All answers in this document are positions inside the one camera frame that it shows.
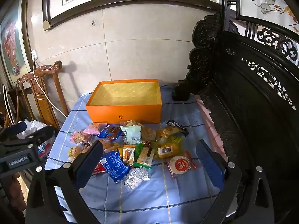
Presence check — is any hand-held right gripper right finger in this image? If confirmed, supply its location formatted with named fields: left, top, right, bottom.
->
left=197, top=139, right=275, bottom=224

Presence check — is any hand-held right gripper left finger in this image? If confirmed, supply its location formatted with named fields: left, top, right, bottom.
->
left=25, top=140, right=104, bottom=224

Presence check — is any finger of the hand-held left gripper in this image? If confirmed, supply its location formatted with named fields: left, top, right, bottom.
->
left=22, top=125, right=55, bottom=148
left=0, top=121, right=28, bottom=143

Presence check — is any brown chocolate bar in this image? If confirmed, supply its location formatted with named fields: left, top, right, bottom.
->
left=166, top=120, right=189, bottom=136

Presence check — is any orange cardboard box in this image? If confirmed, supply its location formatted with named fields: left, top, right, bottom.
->
left=85, top=79, right=163, bottom=124

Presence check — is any red snack packet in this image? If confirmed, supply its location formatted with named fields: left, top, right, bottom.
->
left=92, top=162, right=107, bottom=176

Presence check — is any white plastic bag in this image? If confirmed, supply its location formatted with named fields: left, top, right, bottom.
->
left=16, top=119, right=56, bottom=157

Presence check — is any yellow bun packet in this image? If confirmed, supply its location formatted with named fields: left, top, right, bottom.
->
left=68, top=143, right=85, bottom=162

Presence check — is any white metal rack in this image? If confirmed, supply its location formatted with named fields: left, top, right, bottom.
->
left=2, top=84, right=16, bottom=126

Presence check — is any blue packet with white print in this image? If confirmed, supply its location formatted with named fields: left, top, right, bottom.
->
left=99, top=151, right=131, bottom=184

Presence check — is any pink cookie packet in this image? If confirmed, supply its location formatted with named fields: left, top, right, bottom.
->
left=70, top=131, right=90, bottom=144

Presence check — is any round cake packet red label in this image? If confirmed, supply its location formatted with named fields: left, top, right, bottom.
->
left=167, top=151, right=198, bottom=179

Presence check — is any pink cloth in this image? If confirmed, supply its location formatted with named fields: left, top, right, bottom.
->
left=195, top=96, right=229, bottom=161

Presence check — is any brown carved wooden chair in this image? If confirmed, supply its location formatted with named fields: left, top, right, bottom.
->
left=17, top=61, right=69, bottom=131

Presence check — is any pink snack packet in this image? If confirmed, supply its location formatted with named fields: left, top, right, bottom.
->
left=83, top=123, right=107, bottom=135

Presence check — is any dark blue snack packet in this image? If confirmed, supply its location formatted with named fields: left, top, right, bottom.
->
left=97, top=124, right=122, bottom=143

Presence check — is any orange sausage packet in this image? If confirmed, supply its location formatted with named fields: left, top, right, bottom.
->
left=122, top=145, right=136, bottom=166

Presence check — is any clear snack packet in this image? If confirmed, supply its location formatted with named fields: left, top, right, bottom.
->
left=123, top=167, right=150, bottom=189

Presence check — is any light green snack packet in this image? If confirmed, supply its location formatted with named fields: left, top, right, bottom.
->
left=120, top=125, right=142, bottom=145

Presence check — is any green cracker packet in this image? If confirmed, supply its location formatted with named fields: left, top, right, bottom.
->
left=133, top=142, right=155, bottom=169

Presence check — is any dark carved wooden furniture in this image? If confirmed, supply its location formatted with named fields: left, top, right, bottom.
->
left=172, top=0, right=299, bottom=224

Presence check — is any brown snack packet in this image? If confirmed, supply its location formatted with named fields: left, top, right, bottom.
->
left=140, top=125, right=156, bottom=143

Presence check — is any blue checked cloth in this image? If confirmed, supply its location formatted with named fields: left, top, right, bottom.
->
left=44, top=85, right=230, bottom=224

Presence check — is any red framed painting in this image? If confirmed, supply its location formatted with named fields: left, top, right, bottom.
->
left=0, top=0, right=32, bottom=84

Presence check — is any white cable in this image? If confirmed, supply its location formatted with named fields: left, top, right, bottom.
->
left=32, top=58, right=68, bottom=119

